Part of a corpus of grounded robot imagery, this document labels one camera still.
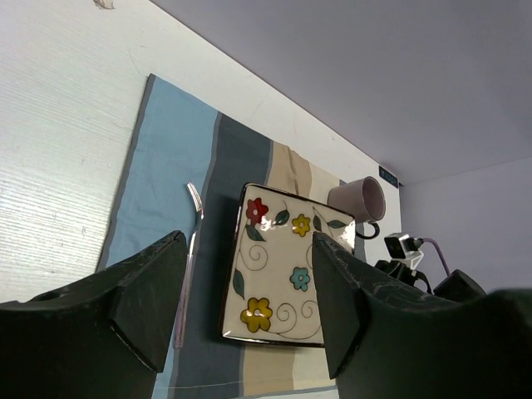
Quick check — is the pink handled fork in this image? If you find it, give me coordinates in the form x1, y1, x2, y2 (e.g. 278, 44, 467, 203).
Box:
173, 181, 204, 349

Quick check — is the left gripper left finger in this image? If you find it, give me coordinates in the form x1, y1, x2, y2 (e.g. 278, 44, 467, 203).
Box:
1, 231, 188, 398

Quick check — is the square floral plate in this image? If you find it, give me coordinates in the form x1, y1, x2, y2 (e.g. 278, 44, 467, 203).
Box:
220, 184, 356, 347

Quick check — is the striped cloth placemat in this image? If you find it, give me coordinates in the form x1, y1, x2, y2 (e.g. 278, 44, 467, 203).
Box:
100, 76, 341, 398

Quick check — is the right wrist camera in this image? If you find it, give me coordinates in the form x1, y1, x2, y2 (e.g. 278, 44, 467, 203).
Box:
384, 233, 424, 271

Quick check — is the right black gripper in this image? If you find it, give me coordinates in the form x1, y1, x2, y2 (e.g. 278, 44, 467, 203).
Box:
375, 260, 486, 296

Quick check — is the purple ceramic mug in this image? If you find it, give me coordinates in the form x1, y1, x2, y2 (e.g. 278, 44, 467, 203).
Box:
327, 176, 387, 240

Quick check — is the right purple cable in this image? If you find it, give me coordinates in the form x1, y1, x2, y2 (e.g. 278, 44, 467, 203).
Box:
419, 236, 451, 277

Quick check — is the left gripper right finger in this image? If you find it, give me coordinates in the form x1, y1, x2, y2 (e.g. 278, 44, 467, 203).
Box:
312, 233, 531, 398

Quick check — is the right blue table label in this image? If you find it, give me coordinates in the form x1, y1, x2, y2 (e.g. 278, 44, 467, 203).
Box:
379, 166, 400, 188

